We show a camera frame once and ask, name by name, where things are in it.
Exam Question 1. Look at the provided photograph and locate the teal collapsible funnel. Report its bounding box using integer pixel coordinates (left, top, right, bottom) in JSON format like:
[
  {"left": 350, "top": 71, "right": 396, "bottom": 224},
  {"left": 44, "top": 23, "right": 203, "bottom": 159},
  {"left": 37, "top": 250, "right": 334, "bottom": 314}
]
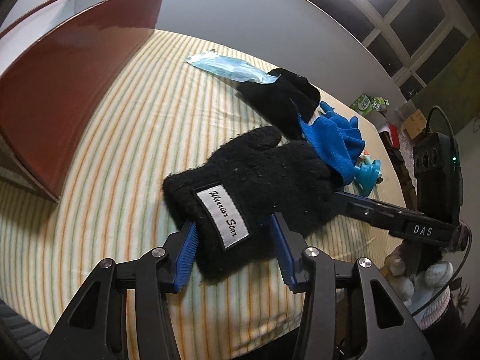
[{"left": 354, "top": 159, "right": 382, "bottom": 197}]

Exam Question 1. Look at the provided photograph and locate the blue towel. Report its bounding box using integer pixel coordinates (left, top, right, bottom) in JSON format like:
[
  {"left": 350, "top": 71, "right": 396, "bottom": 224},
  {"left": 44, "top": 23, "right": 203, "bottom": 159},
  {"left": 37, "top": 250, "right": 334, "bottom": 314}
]
[{"left": 298, "top": 101, "right": 365, "bottom": 187}]

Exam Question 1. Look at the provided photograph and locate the black knit glove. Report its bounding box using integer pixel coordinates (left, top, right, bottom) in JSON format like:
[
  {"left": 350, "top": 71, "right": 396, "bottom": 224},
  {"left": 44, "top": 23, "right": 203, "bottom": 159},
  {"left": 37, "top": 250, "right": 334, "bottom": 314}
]
[{"left": 163, "top": 126, "right": 342, "bottom": 282}]

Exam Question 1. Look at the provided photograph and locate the black velvet pouch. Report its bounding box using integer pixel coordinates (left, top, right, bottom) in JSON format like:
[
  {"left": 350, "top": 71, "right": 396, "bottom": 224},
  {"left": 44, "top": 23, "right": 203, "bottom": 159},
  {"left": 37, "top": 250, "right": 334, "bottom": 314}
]
[{"left": 238, "top": 68, "right": 321, "bottom": 141}]

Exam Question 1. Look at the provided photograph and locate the blue packaged face mask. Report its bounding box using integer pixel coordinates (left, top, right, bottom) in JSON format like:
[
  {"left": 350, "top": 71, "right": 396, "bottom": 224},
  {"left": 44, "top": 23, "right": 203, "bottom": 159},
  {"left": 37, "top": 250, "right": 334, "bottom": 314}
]
[{"left": 186, "top": 49, "right": 279, "bottom": 85}]

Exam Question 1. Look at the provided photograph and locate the white gloved right hand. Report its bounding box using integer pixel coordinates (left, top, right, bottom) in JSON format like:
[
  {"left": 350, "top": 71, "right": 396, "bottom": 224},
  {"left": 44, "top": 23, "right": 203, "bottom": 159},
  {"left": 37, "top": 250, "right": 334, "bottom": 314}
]
[{"left": 382, "top": 244, "right": 453, "bottom": 312}]

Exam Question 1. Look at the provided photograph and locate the brown cardboard box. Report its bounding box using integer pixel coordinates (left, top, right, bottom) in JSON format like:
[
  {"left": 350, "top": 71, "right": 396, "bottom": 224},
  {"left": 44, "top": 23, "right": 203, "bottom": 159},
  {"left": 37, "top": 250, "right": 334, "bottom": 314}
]
[{"left": 403, "top": 110, "right": 426, "bottom": 141}]

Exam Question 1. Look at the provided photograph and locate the pile of clothes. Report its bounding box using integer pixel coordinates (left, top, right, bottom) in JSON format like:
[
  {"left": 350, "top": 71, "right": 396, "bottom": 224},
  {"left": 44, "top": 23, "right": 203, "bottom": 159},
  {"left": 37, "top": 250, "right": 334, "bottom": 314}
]
[{"left": 378, "top": 122, "right": 408, "bottom": 180}]

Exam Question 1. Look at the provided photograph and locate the green white cardboard box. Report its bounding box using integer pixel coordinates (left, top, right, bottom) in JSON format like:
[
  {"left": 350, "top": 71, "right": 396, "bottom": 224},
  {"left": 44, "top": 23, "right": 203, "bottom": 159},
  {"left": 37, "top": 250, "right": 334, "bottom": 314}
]
[{"left": 350, "top": 94, "right": 390, "bottom": 116}]

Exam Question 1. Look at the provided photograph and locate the dark red storage box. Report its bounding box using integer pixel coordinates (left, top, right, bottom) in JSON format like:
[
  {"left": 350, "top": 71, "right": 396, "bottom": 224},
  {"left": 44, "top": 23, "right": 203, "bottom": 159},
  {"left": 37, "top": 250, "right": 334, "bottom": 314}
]
[{"left": 1, "top": 0, "right": 163, "bottom": 202}]

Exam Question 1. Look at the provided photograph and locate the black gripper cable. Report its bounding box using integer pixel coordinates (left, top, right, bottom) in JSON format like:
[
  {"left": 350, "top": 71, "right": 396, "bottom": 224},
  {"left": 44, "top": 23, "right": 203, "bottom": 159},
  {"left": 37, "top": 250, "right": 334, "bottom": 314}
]
[{"left": 408, "top": 105, "right": 474, "bottom": 316}]

